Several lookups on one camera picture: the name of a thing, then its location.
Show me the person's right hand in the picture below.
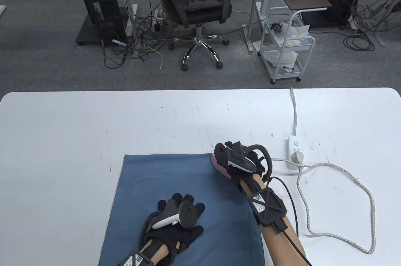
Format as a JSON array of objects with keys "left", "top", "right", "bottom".
[{"left": 224, "top": 150, "right": 267, "bottom": 196}]

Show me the person's left hand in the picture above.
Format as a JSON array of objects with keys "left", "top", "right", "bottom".
[{"left": 141, "top": 193, "right": 206, "bottom": 263}]

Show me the pink electric iron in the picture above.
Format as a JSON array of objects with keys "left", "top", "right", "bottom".
[{"left": 211, "top": 153, "right": 233, "bottom": 179}]

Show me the blue pillowcase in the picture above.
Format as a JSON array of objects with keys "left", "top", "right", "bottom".
[{"left": 98, "top": 153, "right": 269, "bottom": 266}]

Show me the white braided iron cord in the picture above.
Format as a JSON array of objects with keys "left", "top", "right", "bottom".
[{"left": 270, "top": 151, "right": 376, "bottom": 254}]

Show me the person's right forearm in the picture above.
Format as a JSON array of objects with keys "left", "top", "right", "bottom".
[{"left": 240, "top": 175, "right": 308, "bottom": 266}]

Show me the person's left forearm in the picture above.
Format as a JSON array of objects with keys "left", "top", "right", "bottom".
[{"left": 139, "top": 240, "right": 170, "bottom": 266}]

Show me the black white left hand controller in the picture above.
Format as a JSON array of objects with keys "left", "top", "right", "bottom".
[{"left": 139, "top": 199, "right": 198, "bottom": 245}]

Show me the black white hand controller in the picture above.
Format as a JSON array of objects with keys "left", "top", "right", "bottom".
[
  {"left": 215, "top": 141, "right": 272, "bottom": 182},
  {"left": 139, "top": 199, "right": 198, "bottom": 245}
]

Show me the black white right hand controller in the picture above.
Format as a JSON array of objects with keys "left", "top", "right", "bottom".
[{"left": 215, "top": 141, "right": 272, "bottom": 182}]

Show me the white rolling cart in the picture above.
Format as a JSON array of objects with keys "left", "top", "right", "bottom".
[{"left": 257, "top": 11, "right": 315, "bottom": 84}]

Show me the white paper bag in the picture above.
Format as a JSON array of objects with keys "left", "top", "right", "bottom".
[{"left": 269, "top": 23, "right": 310, "bottom": 70}]

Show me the white table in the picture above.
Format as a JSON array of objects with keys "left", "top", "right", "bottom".
[{"left": 0, "top": 87, "right": 401, "bottom": 266}]

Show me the white floor power strip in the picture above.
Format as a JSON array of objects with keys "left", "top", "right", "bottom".
[{"left": 153, "top": 9, "right": 164, "bottom": 31}]

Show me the grey desk leg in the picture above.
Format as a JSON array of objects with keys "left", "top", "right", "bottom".
[{"left": 367, "top": 0, "right": 401, "bottom": 48}]

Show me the white desk leg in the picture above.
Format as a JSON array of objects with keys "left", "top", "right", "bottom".
[{"left": 121, "top": 0, "right": 140, "bottom": 56}]

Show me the black desk base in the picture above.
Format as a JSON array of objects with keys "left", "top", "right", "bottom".
[{"left": 71, "top": 0, "right": 104, "bottom": 46}]

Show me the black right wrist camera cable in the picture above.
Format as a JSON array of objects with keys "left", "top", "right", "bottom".
[{"left": 266, "top": 177, "right": 311, "bottom": 266}]

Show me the white power strip cord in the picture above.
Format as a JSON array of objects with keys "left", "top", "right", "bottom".
[{"left": 290, "top": 87, "right": 298, "bottom": 137}]

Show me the thin white loose cable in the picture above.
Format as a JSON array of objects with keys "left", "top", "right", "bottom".
[{"left": 147, "top": 40, "right": 164, "bottom": 69}]

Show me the coil of black cables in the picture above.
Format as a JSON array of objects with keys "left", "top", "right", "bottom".
[{"left": 343, "top": 26, "right": 376, "bottom": 52}]

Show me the tangle of black cables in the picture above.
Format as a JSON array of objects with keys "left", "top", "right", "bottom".
[{"left": 102, "top": 12, "right": 176, "bottom": 69}]

